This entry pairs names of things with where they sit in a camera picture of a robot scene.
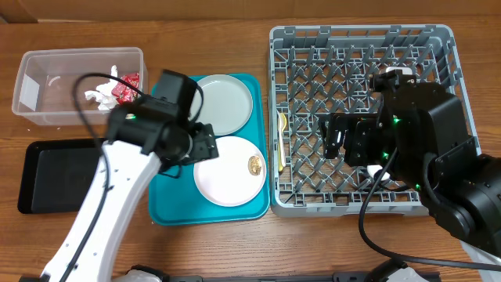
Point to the teal plastic tray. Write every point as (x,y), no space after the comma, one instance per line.
(174,199)

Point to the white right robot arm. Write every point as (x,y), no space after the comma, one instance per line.
(419,136)

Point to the brown food scrap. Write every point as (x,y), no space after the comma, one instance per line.
(255,165)

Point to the red crumpled wrapper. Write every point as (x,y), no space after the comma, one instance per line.
(123,93)

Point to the light grey plate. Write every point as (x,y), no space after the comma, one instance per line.
(227,105)

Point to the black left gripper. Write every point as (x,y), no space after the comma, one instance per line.
(204,144)

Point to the white pink-rimmed plate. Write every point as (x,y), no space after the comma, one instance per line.
(225,180)

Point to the clear plastic waste bin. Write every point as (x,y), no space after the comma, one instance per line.
(44,82)

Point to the grey dishwasher rack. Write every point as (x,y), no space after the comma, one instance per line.
(318,70)

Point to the black waste tray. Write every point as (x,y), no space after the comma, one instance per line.
(57,175)

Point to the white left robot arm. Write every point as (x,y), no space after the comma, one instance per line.
(143,138)

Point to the crumpled white tissue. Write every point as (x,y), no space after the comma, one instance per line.
(103,95)

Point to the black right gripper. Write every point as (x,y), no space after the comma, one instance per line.
(360,125)

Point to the yellow plastic spoon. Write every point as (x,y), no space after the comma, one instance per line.
(282,123)

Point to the cream plastic cup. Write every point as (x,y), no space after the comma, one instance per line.
(375,170)

